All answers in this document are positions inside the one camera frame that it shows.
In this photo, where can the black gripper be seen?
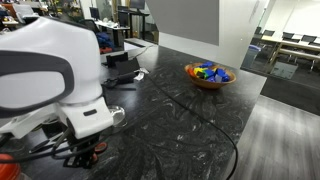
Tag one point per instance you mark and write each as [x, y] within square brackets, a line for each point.
[81, 141]

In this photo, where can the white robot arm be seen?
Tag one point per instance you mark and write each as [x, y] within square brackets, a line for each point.
[43, 73]

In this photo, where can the black table outlet box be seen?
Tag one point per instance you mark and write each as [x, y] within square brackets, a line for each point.
[116, 58]
[128, 68]

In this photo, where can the silver metal cup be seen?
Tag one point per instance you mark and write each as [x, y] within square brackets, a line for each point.
[117, 115]

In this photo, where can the creamer bottle with red lid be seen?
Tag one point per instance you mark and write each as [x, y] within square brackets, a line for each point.
[8, 170]

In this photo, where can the white paper tag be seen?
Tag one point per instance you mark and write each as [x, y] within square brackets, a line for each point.
[141, 74]

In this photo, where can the blue jacket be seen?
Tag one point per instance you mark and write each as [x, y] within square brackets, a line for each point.
[105, 40]

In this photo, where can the black office chair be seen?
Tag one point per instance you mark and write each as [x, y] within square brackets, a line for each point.
[90, 24]

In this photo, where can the white office desk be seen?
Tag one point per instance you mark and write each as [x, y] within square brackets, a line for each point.
[111, 26]

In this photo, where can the red toy block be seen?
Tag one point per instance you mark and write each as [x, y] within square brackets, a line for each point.
[190, 72]

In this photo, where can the yellow toy block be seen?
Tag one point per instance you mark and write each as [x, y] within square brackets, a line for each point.
[198, 70]

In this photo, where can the black computer monitor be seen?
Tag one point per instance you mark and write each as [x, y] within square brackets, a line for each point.
[137, 4]
[94, 12]

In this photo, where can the wooden bowl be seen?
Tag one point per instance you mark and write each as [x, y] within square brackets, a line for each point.
[210, 83]

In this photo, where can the black standing desk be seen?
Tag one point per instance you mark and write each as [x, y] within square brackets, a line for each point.
[135, 15]

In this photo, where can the grey office printer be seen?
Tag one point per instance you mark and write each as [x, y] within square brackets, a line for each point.
[24, 10]

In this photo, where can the blue waste bin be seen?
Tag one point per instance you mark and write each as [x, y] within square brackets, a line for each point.
[254, 55]

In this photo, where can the black meeting chair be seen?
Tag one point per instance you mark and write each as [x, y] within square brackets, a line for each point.
[308, 38]
[268, 32]
[288, 35]

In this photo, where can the long meeting table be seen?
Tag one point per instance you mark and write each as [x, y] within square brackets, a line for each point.
[293, 46]

